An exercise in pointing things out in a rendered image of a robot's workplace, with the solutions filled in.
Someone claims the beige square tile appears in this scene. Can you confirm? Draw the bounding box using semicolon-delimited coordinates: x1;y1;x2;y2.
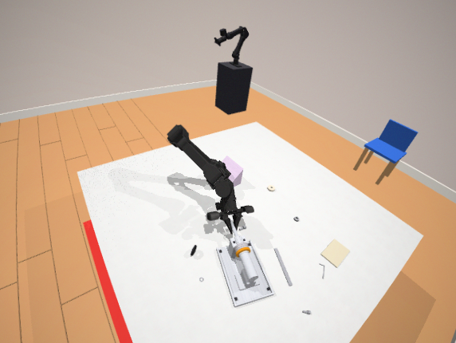
320;239;350;268

